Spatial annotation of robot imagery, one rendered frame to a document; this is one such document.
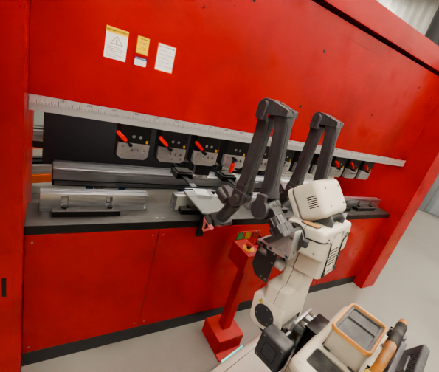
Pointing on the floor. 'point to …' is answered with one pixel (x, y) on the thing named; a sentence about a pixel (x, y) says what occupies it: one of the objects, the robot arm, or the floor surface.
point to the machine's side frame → (411, 174)
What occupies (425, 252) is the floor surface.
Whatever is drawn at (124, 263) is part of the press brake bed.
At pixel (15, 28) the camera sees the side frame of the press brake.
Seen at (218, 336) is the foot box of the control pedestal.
